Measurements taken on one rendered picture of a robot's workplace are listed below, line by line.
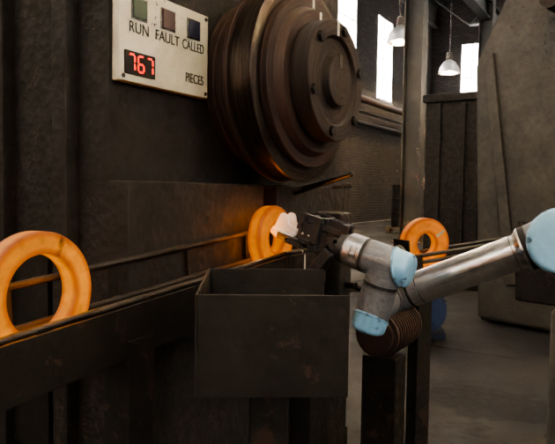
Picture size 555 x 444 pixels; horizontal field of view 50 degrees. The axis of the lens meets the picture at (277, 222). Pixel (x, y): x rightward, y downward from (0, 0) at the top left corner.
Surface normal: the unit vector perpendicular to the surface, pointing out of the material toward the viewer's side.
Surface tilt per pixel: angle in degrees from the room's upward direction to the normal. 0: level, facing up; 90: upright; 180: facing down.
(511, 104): 90
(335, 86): 90
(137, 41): 90
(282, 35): 66
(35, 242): 90
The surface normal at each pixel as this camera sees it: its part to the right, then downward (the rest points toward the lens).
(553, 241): -0.53, -0.07
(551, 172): -0.72, 0.03
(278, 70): -0.10, 0.07
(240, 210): 0.85, 0.04
